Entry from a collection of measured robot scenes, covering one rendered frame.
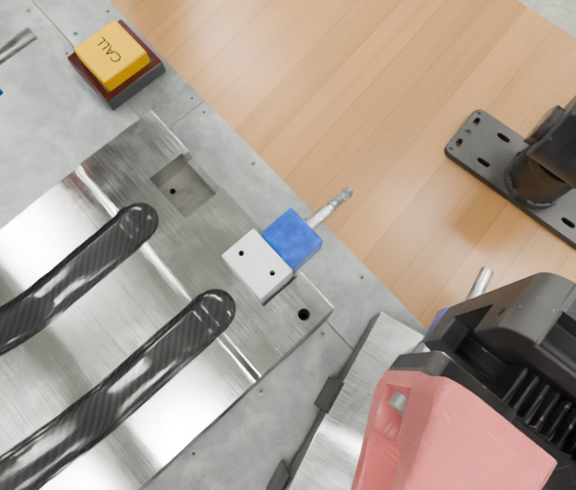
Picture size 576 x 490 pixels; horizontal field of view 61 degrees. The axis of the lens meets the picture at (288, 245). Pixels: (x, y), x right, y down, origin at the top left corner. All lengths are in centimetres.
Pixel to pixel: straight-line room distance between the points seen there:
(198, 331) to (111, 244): 11
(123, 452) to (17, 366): 11
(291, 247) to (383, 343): 13
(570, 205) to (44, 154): 59
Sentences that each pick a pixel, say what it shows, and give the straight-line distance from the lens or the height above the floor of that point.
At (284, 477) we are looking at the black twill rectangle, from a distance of 47.
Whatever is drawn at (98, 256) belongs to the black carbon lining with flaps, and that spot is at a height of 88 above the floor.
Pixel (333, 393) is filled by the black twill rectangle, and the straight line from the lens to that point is 46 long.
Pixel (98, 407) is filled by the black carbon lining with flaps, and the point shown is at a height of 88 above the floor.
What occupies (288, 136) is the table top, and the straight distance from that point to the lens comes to 58.
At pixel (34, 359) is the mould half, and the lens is 48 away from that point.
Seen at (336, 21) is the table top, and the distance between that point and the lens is 67.
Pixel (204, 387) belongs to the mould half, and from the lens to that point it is 43.
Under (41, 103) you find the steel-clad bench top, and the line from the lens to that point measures 67.
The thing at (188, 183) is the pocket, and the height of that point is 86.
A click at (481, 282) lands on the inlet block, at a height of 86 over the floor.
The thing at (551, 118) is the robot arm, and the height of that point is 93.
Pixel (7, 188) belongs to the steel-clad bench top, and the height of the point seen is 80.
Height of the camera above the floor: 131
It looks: 75 degrees down
